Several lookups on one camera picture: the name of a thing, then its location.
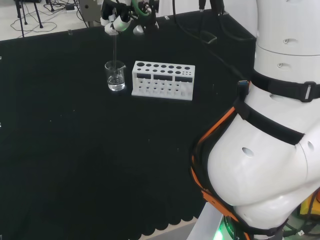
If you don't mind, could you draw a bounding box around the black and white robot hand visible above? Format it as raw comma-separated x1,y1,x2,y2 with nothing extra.
100,0,133,36

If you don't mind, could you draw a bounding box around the white test tube rack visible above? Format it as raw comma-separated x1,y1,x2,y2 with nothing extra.
131,60,196,101

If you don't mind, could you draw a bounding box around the grey metal box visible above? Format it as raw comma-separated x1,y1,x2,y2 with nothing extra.
78,0,104,28

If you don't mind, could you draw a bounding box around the clear glass beaker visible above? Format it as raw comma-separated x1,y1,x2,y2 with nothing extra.
104,60,126,92

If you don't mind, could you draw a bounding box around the black tripod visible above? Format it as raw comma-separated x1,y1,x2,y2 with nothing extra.
45,0,65,13
13,0,45,38

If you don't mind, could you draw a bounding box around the black bench cloth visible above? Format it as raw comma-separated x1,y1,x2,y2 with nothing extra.
0,9,258,240

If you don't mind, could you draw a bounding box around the yellow stop button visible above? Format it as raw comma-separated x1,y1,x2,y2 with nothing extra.
299,192,320,216

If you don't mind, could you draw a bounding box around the black floor cable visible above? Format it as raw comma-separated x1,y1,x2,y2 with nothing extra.
9,21,58,33

